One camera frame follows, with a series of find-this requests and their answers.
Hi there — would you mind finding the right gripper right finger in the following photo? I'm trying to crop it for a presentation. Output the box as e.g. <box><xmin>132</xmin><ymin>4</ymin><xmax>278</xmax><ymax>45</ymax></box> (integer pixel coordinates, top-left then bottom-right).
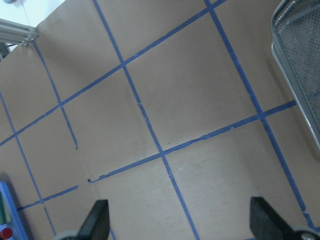
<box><xmin>249</xmin><ymin>196</ymin><xmax>300</xmax><ymax>240</ymax></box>

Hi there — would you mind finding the red emergency stop button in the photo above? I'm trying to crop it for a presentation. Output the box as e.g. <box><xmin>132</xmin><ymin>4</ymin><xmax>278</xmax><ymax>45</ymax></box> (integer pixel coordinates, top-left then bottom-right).
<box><xmin>0</xmin><ymin>227</ymin><xmax>13</xmax><ymax>240</ymax></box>

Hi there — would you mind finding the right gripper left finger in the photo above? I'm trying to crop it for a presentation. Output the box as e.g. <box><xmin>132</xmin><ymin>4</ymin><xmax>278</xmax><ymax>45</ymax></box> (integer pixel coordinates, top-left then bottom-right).
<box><xmin>77</xmin><ymin>199</ymin><xmax>110</xmax><ymax>240</ymax></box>

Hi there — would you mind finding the aluminium frame post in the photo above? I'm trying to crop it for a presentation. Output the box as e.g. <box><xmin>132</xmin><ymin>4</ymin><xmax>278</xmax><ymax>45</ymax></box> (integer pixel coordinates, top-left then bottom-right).
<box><xmin>0</xmin><ymin>19</ymin><xmax>39</xmax><ymax>46</ymax></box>

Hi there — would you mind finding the blue plastic tray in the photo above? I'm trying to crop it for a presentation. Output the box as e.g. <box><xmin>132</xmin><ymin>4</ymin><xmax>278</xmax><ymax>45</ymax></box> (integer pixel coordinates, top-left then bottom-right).
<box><xmin>0</xmin><ymin>181</ymin><xmax>29</xmax><ymax>240</ymax></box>

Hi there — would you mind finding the wire mesh shelf rack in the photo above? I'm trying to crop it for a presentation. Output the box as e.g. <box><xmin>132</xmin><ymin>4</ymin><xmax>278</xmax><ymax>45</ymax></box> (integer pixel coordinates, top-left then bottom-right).
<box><xmin>271</xmin><ymin>0</ymin><xmax>320</xmax><ymax>145</ymax></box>

